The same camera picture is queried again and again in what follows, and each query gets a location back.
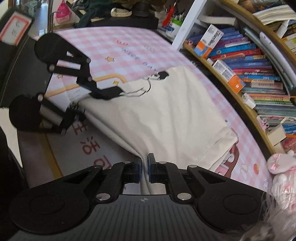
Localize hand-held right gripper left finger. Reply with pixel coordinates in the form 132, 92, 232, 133
61, 158, 142, 203

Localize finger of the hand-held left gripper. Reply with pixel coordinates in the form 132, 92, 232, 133
37, 93, 79, 136
47, 50, 123, 100

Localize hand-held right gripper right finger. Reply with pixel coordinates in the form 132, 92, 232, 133
148, 153, 229, 202

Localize cream t-shirt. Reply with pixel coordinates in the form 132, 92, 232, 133
69, 66, 238, 195

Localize red framed label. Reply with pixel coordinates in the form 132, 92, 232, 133
0, 10, 32, 46

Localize pink checked desk mat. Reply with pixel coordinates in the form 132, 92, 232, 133
17, 27, 273, 195

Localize dark green cloth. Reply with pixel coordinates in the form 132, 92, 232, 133
72, 0, 111, 28

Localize black bag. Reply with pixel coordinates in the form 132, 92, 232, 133
90, 15, 159, 31

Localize red tassel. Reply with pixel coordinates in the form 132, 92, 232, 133
162, 6, 177, 27

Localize white and wood bookshelf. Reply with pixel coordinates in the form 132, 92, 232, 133
171, 0, 296, 160

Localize bunch of pens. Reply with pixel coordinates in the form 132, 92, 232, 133
172, 11, 186, 22

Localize large white orange box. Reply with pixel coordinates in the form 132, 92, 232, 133
194, 24, 224, 58

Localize white plug adapter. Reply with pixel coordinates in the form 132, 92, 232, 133
242, 93, 257, 109

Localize small white orange box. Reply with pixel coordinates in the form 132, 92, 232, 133
211, 59, 245, 93

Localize white square pen holder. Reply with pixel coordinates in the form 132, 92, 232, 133
267, 124, 287, 146

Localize small cream desk box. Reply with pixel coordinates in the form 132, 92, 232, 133
274, 141, 287, 155

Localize pink white plush bunny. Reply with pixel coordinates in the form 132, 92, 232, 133
267, 149, 296, 202

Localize grey fluffy fur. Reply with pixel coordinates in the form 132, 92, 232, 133
240, 192, 296, 241

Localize red thick book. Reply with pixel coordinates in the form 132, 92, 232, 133
281, 137, 296, 153

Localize row of colourful books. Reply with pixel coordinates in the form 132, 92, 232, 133
190, 25, 296, 130

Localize pile of paperback books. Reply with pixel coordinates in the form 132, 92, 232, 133
238, 0, 296, 55

